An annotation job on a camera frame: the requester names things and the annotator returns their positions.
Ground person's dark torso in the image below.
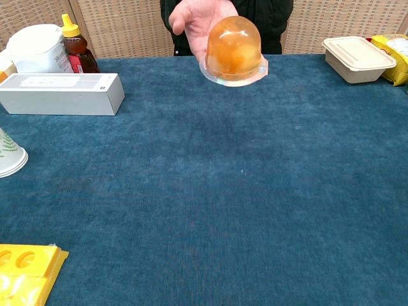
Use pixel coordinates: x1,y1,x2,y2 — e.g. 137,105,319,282
159,0,295,57

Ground yellow snack bag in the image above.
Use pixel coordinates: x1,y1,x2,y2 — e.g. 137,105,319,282
366,33,408,87

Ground white rectangular cardboard box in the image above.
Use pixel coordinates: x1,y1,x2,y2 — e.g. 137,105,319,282
0,73,126,117

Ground person's bare hand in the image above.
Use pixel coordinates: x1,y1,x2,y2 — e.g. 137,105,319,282
168,0,240,63

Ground yellow plastic package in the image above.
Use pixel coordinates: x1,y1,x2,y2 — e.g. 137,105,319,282
0,244,69,306

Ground orange jelly cup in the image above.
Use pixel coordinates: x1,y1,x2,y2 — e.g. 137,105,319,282
199,15,269,88

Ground paper cup with leaf print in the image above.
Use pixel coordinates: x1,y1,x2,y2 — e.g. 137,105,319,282
0,127,29,179

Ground honey bottle with yellow cap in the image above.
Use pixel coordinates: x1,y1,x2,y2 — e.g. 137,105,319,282
61,13,101,74

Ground blue tablecloth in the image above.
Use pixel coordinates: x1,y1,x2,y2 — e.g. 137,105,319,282
0,54,408,306

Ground white round container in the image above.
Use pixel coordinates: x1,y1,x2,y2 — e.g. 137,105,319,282
6,24,74,75

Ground beige lidded takeout container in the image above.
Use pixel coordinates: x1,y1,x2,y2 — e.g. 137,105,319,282
321,36,397,85

